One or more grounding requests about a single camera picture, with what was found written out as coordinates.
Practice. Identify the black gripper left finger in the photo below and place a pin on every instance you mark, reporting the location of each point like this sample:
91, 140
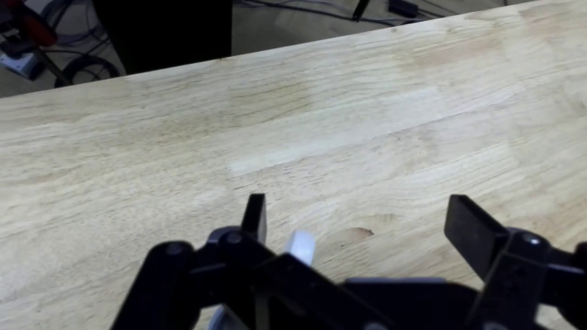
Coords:
202, 287

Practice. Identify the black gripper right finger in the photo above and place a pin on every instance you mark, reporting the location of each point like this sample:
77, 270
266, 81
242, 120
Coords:
519, 276

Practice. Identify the red clamp tool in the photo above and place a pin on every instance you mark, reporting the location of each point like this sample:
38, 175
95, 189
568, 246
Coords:
24, 24

